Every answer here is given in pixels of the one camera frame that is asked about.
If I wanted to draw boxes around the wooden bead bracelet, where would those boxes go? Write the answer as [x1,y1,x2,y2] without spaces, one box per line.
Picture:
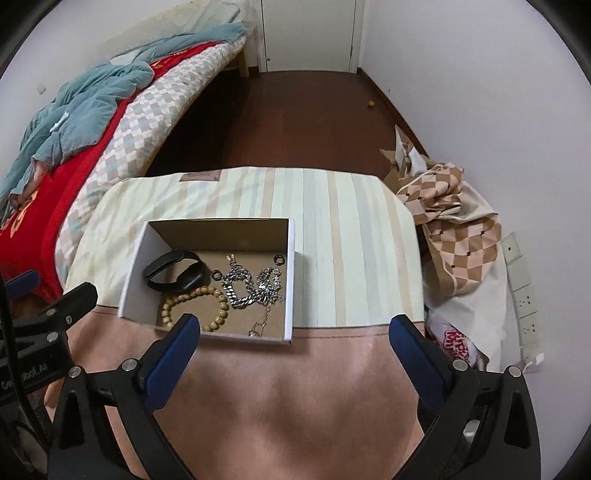
[159,285,230,334]

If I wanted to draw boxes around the bed with red blanket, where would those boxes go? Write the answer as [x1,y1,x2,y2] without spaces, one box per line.
[0,41,219,301]

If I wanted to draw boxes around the thin chain necklace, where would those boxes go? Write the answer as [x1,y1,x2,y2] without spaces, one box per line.
[225,253,274,339]

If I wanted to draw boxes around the white power strip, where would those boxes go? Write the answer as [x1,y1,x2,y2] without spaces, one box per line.
[501,233,546,376]

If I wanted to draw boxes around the cardboard box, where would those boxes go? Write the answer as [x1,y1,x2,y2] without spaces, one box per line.
[117,218,296,347]

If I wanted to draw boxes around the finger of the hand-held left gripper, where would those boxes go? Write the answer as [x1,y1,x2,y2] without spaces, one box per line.
[14,282,99,344]
[6,269,40,298]

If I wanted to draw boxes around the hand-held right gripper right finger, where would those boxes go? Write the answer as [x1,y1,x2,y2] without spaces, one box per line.
[389,314,542,480]

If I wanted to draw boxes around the white plastic bag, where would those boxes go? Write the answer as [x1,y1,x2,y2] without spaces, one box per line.
[418,150,511,371]

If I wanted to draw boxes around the chunky silver chain bracelet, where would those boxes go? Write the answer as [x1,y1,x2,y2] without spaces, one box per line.
[221,267,254,311]

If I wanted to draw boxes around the white mattress pad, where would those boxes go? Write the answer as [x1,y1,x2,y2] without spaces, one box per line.
[99,0,242,62]

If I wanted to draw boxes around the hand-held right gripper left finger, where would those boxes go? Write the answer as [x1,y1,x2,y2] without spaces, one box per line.
[48,313,201,480]

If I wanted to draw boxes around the teal blanket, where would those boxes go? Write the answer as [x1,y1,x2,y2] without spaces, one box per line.
[0,22,250,208]

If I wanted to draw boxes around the beige checkered cloth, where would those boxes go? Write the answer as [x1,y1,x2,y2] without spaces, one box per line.
[396,161,503,297]

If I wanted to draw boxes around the cardboard scraps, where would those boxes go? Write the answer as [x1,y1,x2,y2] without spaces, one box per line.
[379,124,435,186]

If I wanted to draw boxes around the black smart band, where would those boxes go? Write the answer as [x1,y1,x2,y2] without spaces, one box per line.
[143,249,208,292]

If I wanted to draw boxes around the pink and striped table cloth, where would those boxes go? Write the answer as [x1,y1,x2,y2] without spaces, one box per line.
[44,166,428,480]

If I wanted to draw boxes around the white door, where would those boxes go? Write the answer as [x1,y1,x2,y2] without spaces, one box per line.
[257,0,365,73]

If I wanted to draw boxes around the red print plastic bag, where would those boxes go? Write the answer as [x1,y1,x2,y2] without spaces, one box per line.
[427,318,482,366]

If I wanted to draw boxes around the checkered bed quilt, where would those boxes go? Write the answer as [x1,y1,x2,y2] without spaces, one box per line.
[53,44,248,273]

